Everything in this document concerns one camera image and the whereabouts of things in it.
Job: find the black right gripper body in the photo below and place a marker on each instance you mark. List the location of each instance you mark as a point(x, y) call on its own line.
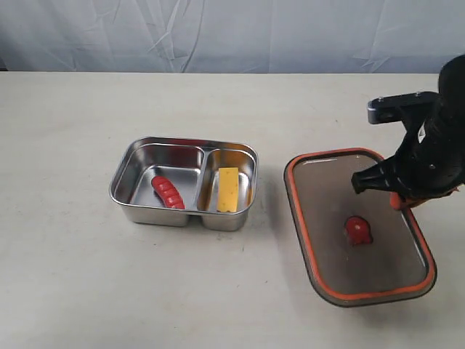
point(429, 162)

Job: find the dark transparent lid orange seal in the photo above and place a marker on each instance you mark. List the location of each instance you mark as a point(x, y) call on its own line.
point(357, 249)

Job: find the yellow cheese wedge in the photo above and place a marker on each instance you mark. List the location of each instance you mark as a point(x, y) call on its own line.
point(228, 189)

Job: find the red toy sausage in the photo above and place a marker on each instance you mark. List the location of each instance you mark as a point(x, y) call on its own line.
point(167, 193)

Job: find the stainless steel lunch box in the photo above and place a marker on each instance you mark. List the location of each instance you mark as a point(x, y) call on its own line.
point(192, 165)

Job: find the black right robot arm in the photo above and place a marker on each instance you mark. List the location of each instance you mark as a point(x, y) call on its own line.
point(451, 92)

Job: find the white backdrop cloth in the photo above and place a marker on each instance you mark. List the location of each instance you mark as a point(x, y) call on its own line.
point(231, 36)

